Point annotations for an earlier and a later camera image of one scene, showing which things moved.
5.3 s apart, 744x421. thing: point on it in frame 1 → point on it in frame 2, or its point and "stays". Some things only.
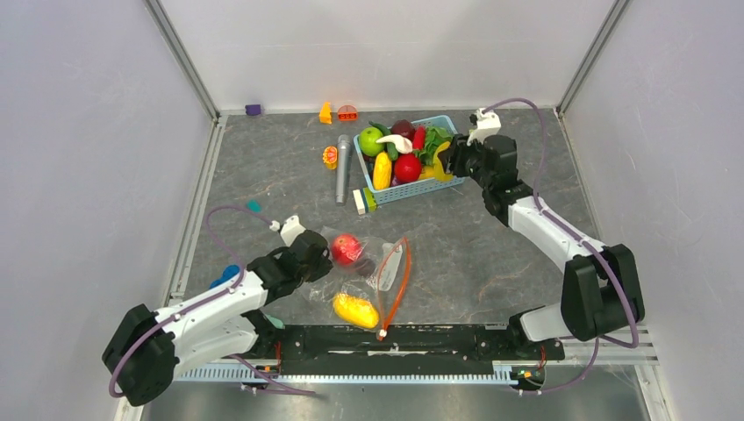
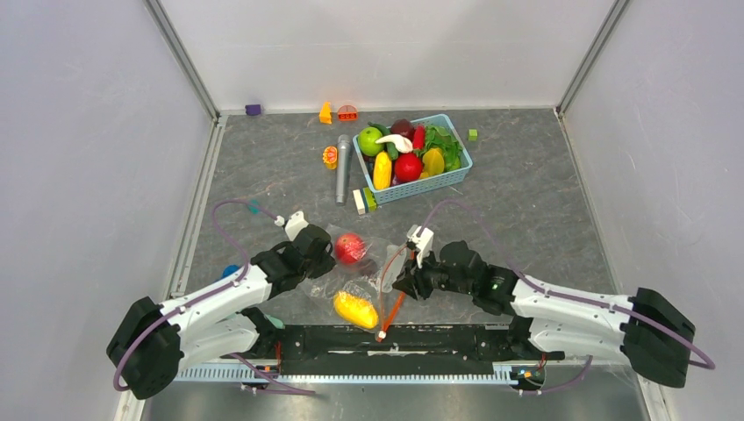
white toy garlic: (403, 144) stays
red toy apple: (346, 249) stays
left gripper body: (313, 273) stays
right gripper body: (464, 160) → (432, 275)
